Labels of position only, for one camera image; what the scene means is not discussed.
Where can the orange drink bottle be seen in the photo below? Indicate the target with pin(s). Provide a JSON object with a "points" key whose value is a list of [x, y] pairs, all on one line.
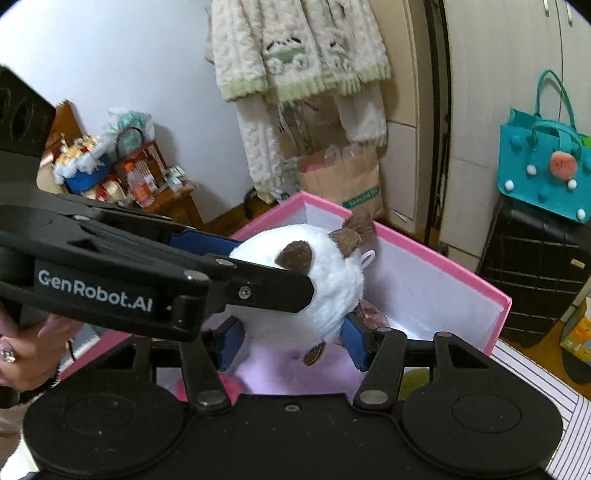
{"points": [[141, 187]]}

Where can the beige tall cabinet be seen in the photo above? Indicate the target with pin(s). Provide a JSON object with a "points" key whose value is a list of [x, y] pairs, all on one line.
{"points": [[406, 138]]}

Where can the cream green fluffy robe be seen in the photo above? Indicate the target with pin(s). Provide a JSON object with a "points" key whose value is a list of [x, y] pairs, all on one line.
{"points": [[277, 46]]}

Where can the brown paper bag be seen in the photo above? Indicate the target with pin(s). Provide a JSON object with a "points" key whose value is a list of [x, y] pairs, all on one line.
{"points": [[341, 184]]}

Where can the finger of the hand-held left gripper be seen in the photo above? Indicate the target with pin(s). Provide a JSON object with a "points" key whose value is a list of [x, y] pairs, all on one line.
{"points": [[203, 242], [268, 288]]}

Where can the pink cardboard box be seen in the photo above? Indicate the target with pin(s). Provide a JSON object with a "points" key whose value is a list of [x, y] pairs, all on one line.
{"points": [[438, 295]]}

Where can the white plush animal toy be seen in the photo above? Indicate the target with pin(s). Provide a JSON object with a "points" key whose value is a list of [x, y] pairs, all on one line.
{"points": [[318, 286]]}

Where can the striped tablecloth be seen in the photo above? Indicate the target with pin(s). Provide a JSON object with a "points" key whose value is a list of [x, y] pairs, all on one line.
{"points": [[554, 438]]}

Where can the purple plush toy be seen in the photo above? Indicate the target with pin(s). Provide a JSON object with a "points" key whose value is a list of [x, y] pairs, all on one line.
{"points": [[295, 371]]}

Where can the pink fluffy ball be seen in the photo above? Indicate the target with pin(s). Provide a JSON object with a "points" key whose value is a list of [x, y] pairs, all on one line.
{"points": [[228, 386]]}

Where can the black suitcase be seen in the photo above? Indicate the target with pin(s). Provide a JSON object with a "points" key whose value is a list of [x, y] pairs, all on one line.
{"points": [[531, 277]]}

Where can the person's left hand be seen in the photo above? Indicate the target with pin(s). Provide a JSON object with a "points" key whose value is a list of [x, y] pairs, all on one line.
{"points": [[32, 355]]}

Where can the teal felt handbag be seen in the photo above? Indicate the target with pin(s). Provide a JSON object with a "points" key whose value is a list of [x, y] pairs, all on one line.
{"points": [[531, 184]]}

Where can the wooden nightstand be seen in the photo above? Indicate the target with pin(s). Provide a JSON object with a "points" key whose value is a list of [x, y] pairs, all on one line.
{"points": [[180, 203]]}

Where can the teal patterned plastic pack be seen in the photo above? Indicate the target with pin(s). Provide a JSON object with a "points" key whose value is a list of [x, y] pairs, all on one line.
{"points": [[127, 120]]}

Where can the black standing pole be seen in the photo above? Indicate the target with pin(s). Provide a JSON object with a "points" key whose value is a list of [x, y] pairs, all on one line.
{"points": [[438, 138]]}

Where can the woven basket bag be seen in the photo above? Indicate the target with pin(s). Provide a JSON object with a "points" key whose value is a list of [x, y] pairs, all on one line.
{"points": [[150, 161]]}

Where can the grey wardrobe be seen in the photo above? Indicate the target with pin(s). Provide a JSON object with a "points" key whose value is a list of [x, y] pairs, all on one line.
{"points": [[485, 115]]}

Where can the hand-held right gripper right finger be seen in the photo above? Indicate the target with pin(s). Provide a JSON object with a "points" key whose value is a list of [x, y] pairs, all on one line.
{"points": [[355, 341]]}

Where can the green soft ball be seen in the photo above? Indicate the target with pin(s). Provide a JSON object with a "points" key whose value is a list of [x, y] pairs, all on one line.
{"points": [[413, 384]]}

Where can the colourful cardboard box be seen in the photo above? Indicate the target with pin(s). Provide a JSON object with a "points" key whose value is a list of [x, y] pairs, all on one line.
{"points": [[577, 332]]}

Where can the pink floral cloth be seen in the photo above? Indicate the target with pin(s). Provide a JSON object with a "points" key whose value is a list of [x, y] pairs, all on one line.
{"points": [[371, 314]]}

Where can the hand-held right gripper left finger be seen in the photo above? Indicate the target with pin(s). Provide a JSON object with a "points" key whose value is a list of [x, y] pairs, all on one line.
{"points": [[231, 346]]}

